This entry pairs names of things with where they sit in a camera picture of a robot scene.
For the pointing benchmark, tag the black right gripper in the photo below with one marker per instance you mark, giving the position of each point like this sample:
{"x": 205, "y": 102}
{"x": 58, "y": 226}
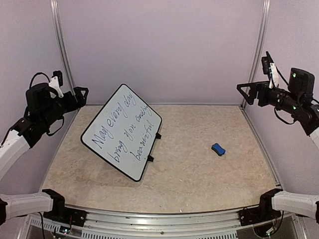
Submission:
{"x": 262, "y": 87}

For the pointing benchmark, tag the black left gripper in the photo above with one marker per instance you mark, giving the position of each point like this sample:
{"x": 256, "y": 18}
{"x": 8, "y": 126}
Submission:
{"x": 73, "y": 105}

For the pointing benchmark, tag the white whiteboard black frame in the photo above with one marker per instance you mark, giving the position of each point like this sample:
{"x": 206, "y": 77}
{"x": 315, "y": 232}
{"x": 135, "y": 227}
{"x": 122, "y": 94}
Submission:
{"x": 123, "y": 132}

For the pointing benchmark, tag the blue whiteboard eraser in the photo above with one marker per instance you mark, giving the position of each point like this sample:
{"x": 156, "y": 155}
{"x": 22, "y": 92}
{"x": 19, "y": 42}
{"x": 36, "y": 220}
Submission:
{"x": 218, "y": 149}

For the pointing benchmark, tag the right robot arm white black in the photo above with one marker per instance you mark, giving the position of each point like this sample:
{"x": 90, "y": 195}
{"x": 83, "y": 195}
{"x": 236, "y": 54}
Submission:
{"x": 297, "y": 101}

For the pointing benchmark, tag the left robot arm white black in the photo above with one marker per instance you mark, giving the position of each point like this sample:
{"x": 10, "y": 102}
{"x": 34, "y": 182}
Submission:
{"x": 46, "y": 104}

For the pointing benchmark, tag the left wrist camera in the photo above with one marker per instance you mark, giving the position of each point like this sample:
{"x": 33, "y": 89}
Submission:
{"x": 55, "y": 84}

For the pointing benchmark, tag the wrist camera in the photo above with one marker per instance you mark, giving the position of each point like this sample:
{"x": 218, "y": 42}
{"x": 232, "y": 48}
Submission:
{"x": 55, "y": 84}
{"x": 270, "y": 69}

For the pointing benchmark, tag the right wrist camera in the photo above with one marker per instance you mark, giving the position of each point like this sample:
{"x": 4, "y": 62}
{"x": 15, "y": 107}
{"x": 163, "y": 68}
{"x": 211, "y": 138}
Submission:
{"x": 270, "y": 69}

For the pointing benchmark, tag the right aluminium frame post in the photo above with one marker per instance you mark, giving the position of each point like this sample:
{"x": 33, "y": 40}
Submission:
{"x": 260, "y": 40}

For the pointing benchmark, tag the aluminium frame post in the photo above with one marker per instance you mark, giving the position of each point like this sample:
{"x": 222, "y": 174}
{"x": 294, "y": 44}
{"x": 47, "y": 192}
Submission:
{"x": 60, "y": 42}
{"x": 260, "y": 40}

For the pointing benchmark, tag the left aluminium frame post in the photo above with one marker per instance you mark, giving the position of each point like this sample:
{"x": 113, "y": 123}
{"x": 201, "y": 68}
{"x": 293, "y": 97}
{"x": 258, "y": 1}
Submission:
{"x": 60, "y": 42}

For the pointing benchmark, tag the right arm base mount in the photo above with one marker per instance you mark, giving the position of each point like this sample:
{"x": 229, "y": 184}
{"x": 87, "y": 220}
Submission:
{"x": 261, "y": 213}

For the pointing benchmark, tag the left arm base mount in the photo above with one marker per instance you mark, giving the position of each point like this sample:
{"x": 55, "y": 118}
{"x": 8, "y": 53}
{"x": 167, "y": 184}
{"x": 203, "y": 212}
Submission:
{"x": 67, "y": 215}

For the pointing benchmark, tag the aluminium front rail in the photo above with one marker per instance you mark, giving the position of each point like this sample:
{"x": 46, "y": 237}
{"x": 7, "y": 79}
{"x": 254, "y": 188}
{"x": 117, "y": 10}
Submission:
{"x": 103, "y": 224}

